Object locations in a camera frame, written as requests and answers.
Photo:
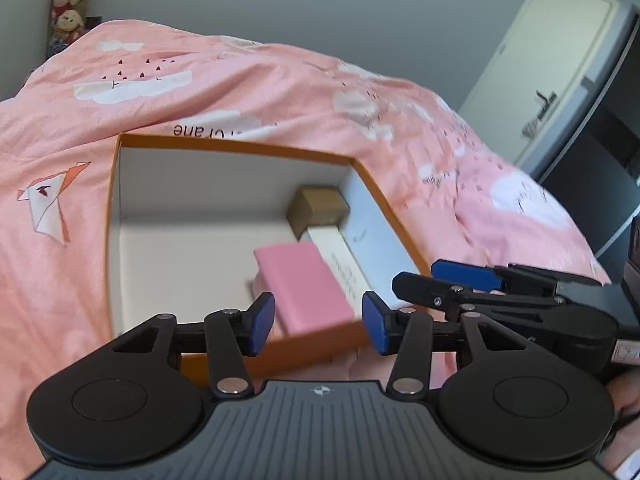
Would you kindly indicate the white door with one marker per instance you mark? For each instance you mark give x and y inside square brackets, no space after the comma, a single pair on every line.
[548,47]

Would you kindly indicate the pink wallet case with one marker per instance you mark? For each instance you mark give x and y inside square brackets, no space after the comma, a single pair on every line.
[308,297]

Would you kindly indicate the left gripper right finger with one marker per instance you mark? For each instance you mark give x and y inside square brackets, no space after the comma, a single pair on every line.
[406,334]

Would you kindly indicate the pink patterned duvet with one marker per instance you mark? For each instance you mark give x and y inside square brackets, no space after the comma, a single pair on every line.
[455,197]

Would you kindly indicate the white glasses case box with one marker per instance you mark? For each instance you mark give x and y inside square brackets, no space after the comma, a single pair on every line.
[338,257]

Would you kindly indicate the dark wardrobe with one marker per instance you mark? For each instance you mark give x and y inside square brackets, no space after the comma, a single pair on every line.
[596,178]

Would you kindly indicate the person right hand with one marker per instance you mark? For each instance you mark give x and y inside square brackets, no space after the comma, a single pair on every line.
[625,392]

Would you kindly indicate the brown small cardboard box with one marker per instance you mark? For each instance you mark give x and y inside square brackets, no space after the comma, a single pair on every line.
[316,206]

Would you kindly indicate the black door handle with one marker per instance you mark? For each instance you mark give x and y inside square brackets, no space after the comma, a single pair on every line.
[531,128]

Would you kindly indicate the plush toy storage tube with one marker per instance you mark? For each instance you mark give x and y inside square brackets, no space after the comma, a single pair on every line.
[67,24]

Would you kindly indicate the orange cardboard box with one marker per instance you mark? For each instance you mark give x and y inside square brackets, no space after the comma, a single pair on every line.
[185,217]

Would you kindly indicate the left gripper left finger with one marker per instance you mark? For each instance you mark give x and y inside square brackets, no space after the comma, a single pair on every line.
[232,335]

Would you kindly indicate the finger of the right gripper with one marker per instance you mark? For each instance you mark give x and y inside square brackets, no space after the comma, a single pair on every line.
[449,297]
[513,279]

